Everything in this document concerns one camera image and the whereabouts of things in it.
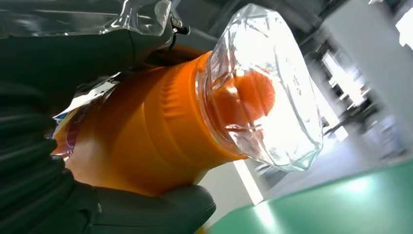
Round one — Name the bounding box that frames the orange bottle with clear cap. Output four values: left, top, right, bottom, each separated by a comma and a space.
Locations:
51, 3, 324, 197

